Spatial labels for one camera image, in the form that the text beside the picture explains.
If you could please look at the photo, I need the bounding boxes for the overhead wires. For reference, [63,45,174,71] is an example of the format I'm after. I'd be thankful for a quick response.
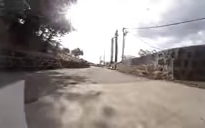
[125,14,205,52]

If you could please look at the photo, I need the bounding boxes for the small round tree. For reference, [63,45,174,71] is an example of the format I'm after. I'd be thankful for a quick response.
[70,47,85,58]

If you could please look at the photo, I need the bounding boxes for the large dark tree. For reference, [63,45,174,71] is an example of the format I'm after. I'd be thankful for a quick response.
[0,0,78,54]

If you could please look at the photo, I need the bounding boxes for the grey stone block wall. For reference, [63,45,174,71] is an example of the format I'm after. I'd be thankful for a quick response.
[115,43,205,83]

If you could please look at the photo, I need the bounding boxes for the dark stone wall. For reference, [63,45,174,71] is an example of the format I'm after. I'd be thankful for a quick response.
[0,46,93,73]

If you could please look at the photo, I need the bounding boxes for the grey concrete road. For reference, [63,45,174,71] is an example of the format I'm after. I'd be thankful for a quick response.
[0,65,205,128]

